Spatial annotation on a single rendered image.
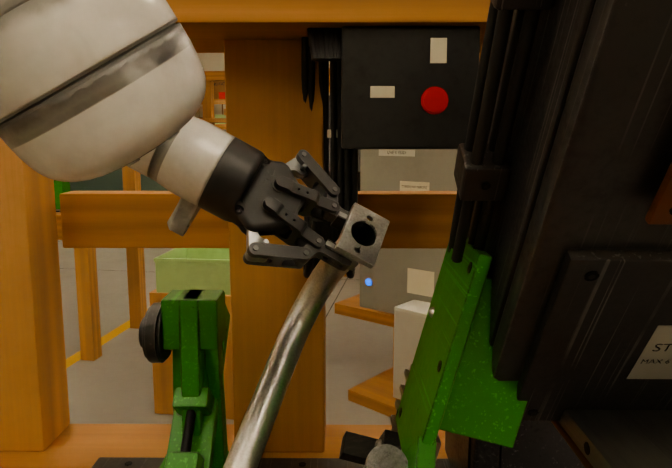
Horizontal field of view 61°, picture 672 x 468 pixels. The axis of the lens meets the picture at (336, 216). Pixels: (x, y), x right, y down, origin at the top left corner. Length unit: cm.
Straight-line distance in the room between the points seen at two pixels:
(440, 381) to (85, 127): 36
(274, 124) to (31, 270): 42
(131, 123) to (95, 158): 2
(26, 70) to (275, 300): 67
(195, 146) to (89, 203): 50
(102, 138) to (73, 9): 5
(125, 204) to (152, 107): 75
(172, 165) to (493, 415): 35
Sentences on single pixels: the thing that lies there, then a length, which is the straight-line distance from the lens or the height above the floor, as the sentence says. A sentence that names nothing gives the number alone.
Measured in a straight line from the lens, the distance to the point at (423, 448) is 52.
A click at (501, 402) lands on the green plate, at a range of 54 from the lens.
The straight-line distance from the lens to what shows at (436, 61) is 74.
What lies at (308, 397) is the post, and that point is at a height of 97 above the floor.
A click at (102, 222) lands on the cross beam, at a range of 100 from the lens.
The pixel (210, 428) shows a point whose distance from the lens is 78.
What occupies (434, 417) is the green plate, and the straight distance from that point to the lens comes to 52.
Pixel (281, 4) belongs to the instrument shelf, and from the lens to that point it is 73.
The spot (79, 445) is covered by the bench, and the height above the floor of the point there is 88.
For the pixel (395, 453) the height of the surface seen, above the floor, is 109.
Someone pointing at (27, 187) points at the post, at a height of 129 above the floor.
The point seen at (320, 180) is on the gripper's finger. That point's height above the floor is 132.
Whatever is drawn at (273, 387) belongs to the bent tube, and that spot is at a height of 112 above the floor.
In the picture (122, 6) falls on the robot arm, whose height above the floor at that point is 142.
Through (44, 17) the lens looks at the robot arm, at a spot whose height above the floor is 141.
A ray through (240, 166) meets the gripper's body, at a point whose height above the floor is 134.
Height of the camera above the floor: 137
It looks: 8 degrees down
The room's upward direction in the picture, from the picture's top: straight up
